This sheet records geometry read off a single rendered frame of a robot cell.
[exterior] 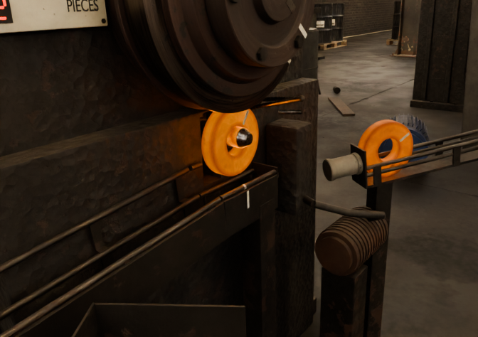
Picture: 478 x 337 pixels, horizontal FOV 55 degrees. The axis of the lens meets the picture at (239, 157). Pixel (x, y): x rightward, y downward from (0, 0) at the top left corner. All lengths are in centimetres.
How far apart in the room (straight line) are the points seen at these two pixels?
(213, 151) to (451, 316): 123
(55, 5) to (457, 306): 166
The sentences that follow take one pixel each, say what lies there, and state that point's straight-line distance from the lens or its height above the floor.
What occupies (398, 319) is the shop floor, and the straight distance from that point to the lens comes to 182.
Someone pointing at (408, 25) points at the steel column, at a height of 58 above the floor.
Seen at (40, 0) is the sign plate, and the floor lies 111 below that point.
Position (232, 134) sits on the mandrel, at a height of 83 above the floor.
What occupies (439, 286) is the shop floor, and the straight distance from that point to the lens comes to 204.
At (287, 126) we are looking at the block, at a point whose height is 80.
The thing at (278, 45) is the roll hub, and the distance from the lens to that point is 88.
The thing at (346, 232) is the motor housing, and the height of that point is 53.
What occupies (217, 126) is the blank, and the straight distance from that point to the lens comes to 92.
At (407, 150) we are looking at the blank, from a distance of 132.
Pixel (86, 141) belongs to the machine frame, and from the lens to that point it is 83.
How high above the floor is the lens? 109
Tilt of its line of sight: 19 degrees down
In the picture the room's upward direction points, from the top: 2 degrees counter-clockwise
